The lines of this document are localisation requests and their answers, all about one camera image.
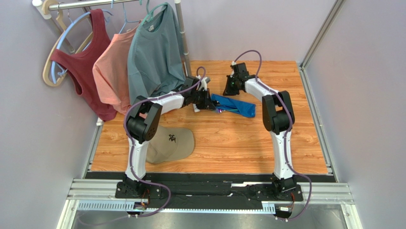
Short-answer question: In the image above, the wooden clothes hanger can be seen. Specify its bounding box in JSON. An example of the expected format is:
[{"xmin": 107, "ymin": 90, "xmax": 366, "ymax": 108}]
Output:
[{"xmin": 32, "ymin": 0, "xmax": 97, "ymax": 87}]

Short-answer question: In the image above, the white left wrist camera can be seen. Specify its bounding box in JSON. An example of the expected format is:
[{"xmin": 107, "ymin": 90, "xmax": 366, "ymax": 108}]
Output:
[{"xmin": 198, "ymin": 76, "xmax": 211, "ymax": 91}]

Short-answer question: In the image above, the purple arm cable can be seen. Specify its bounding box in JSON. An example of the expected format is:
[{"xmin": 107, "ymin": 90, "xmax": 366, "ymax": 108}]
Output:
[
  {"xmin": 233, "ymin": 50, "xmax": 313, "ymax": 222},
  {"xmin": 123, "ymin": 66, "xmax": 207, "ymax": 218}
]

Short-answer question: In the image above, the maroon tank top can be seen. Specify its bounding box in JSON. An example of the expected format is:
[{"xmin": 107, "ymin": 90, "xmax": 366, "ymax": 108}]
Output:
[{"xmin": 51, "ymin": 9, "xmax": 117, "ymax": 121}]

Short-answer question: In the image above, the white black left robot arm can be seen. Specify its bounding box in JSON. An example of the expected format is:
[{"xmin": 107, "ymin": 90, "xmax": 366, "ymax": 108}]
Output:
[{"xmin": 123, "ymin": 76, "xmax": 215, "ymax": 182}]

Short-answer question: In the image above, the pink t-shirt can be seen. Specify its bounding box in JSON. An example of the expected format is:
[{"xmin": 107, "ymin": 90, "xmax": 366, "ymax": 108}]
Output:
[{"xmin": 92, "ymin": 28, "xmax": 137, "ymax": 115}]

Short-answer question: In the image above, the blue cloth napkin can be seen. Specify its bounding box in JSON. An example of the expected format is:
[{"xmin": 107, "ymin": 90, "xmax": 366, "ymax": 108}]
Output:
[{"xmin": 211, "ymin": 94, "xmax": 256, "ymax": 118}]

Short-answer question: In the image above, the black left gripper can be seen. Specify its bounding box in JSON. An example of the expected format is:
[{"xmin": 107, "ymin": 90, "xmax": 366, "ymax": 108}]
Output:
[{"xmin": 191, "ymin": 89, "xmax": 216, "ymax": 112}]

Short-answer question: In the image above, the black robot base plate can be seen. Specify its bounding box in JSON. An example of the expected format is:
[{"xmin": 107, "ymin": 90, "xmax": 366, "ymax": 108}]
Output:
[{"xmin": 114, "ymin": 181, "xmax": 304, "ymax": 201}]

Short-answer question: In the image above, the beige baseball cap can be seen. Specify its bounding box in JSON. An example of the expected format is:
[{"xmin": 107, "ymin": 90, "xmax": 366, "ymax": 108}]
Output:
[{"xmin": 146, "ymin": 125, "xmax": 195, "ymax": 164}]

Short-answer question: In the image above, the metal clothes rack pole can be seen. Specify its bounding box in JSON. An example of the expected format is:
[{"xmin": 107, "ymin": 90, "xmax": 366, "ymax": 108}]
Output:
[{"xmin": 31, "ymin": 0, "xmax": 192, "ymax": 76}]

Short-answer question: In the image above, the teal clothes hanger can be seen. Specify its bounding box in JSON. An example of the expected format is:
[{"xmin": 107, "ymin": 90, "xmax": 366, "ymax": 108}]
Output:
[{"xmin": 141, "ymin": 0, "xmax": 168, "ymax": 24}]

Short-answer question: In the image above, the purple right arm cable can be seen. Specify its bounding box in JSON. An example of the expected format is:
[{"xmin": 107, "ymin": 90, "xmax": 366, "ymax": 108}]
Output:
[{"xmin": 233, "ymin": 50, "xmax": 313, "ymax": 222}]

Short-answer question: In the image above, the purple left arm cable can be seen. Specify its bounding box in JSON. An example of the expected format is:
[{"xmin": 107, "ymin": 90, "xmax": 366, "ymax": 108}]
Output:
[{"xmin": 123, "ymin": 66, "xmax": 207, "ymax": 218}]

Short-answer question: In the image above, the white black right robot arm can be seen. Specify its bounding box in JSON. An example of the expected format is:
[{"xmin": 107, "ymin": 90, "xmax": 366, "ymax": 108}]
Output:
[{"xmin": 223, "ymin": 62, "xmax": 296, "ymax": 192}]

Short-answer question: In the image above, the aluminium frame rail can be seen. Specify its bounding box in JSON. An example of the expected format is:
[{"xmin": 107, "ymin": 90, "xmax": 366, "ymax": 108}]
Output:
[{"xmin": 57, "ymin": 179, "xmax": 362, "ymax": 229}]

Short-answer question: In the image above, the white clothes rack foot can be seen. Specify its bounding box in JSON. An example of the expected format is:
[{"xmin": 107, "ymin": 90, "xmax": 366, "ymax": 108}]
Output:
[{"xmin": 193, "ymin": 104, "xmax": 200, "ymax": 113}]

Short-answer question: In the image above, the light blue clothes hanger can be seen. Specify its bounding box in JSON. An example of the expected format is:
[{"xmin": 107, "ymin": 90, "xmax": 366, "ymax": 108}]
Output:
[{"xmin": 43, "ymin": 12, "xmax": 93, "ymax": 87}]

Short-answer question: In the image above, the teal t-shirt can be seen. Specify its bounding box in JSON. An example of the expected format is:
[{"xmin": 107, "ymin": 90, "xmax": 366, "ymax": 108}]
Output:
[{"xmin": 127, "ymin": 3, "xmax": 185, "ymax": 104}]

